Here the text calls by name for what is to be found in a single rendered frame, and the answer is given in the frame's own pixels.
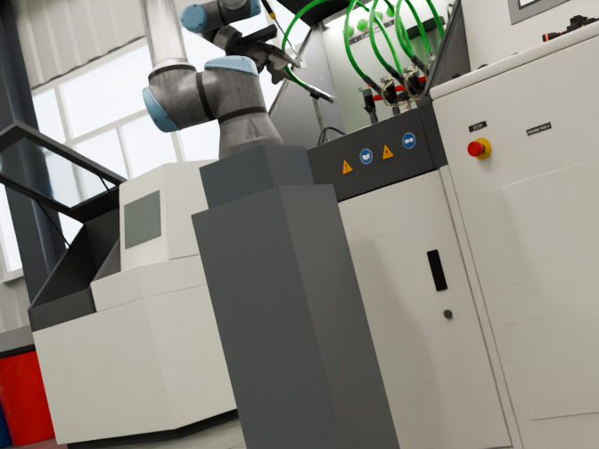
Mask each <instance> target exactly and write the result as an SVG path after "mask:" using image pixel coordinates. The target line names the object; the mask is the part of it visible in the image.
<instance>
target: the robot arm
mask: <svg viewBox="0 0 599 449"><path fill-rule="evenodd" d="M139 4H140V9H141V14H142V18H143V23H144V31H145V35H146V40H147V45H148V49H149V54H150V58H151V63H152V71H151V72H150V73H149V75H148V83H149V86H146V87H144V88H143V90H142V96H143V99H144V104H145V107H146V109H147V111H148V113H149V115H150V117H151V119H152V122H153V123H154V125H155V126H156V127H157V128H158V129H159V130H160V131H161V132H162V133H171V132H176V131H182V130H183V129H186V128H189V127H195V126H198V125H201V124H205V123H208V122H211V121H214V120H217V122H218V126H219V143H218V159H219V160H221V159H224V158H227V157H229V156H232V155H234V154H237V153H239V152H242V151H247V150H248V149H251V148H254V147H257V146H259V145H261V144H275V145H283V139H282V137H281V136H280V135H279V133H278V132H277V130H276V129H275V126H274V125H273V123H272V122H271V120H270V118H269V116H268V112H267V106H266V102H265V98H264V95H263V91H262V87H261V84H260V80H259V79H260V76H259V74H261V73H262V71H263V70H264V68H265V67H266V70H267V72H268V73H270V75H271V83H272V84H273V85H275V86H276V85H278V84H279V83H280V82H281V81H283V80H284V79H285V78H286V79H288V80H290V81H292V82H294V81H293V80H292V79H291V78H290V77H289V75H288V74H287V72H286V71H285V69H284V67H286V66H287V65H288V64H291V65H292V66H293V67H296V68H298V69H299V68H300V65H299V64H298V63H297V62H296V61H295V60H294V59H292V57H291V56H290V55H289V54H287V53H285V51H283V50H282V49H280V48H278V47H277V46H275V45H272V44H269V43H266V42H267V41H270V40H272V39H274V38H276V37H277V30H278V28H277V26H276V25H275V24H271V25H269V26H267V27H264V28H262V29H259V30H257V31H255V32H252V33H250V34H249V35H246V36H244V37H243V36H242V32H241V31H240V30H238V29H237V28H235V27H233V26H232V25H230V24H232V23H236V22H238V21H241V20H247V19H248V20H249V19H250V18H253V17H256V16H259V15H260V14H261V12H262V10H261V4H260V1H259V0H213V1H210V2H207V3H204V4H188V5H187V6H186V7H185V8H184V9H183V10H182V11H181V15H180V19H179V14H178V9H177V6H176V0H139ZM180 21H181V23H182V25H183V27H184V28H185V29H186V30H187V31H189V32H191V33H194V34H195V35H197V36H198V37H201V38H203V39H204V40H206V41H208V42H209V43H211V44H213V45H214V46H216V47H217V48H219V49H221V50H222V51H224V52H225V54H226V55H225V56H223V57H217V58H214V59H211V60H209V61H206V62H205V63H204V67H203V68H204V70H203V71H200V72H197V69H196V67H195V66H194V65H192V64H191V63H189V61H188V57H187V52H186V48H185V41H184V36H183V31H182V27H181V23H180Z"/></svg>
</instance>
